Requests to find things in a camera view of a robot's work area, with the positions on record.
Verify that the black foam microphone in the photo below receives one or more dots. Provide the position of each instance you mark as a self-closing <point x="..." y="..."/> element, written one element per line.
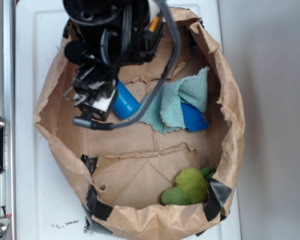
<point x="74" y="51"/>

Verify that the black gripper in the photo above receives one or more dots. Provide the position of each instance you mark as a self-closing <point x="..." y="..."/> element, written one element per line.
<point x="117" y="33"/>

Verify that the aluminium frame rail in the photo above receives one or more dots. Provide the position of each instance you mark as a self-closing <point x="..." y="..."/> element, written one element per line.
<point x="7" y="112"/>

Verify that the light teal cloth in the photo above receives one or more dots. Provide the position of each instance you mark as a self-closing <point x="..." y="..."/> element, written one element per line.
<point x="165" y="114"/>

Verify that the brown paper bag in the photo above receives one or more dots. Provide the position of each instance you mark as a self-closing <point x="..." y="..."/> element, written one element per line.
<point x="119" y="175"/>

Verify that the blue ball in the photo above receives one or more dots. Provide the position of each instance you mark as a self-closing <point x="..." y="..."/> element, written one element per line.
<point x="193" y="119"/>

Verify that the blue plastic bottle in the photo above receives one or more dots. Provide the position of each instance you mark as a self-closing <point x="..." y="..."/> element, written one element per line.
<point x="126" y="104"/>

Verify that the green plush toy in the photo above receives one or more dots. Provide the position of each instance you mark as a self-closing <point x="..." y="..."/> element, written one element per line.
<point x="191" y="187"/>

